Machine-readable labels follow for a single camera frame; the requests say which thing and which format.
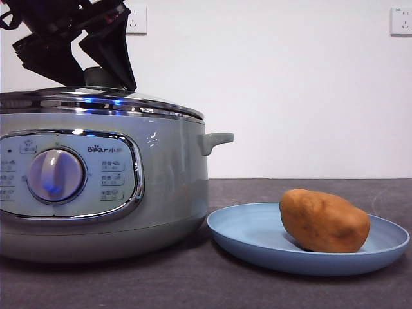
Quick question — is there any brown potato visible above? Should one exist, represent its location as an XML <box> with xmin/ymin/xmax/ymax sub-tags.
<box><xmin>279</xmin><ymin>188</ymin><xmax>371</xmax><ymax>254</ymax></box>

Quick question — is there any pale green electric steamer pot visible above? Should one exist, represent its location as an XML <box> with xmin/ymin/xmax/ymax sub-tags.
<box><xmin>0</xmin><ymin>112</ymin><xmax>235</xmax><ymax>263</ymax></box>

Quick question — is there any white wall socket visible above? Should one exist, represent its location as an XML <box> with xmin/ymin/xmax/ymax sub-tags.
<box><xmin>124</xmin><ymin>5</ymin><xmax>148</xmax><ymax>35</ymax></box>
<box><xmin>389</xmin><ymin>6</ymin><xmax>412</xmax><ymax>37</ymax></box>

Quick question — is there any blue round plate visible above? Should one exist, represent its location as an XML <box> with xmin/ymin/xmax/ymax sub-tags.
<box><xmin>205</xmin><ymin>201</ymin><xmax>411</xmax><ymax>277</ymax></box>

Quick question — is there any glass lid with green knob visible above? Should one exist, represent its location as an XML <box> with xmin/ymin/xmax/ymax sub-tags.
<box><xmin>0</xmin><ymin>66</ymin><xmax>205</xmax><ymax>122</ymax></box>

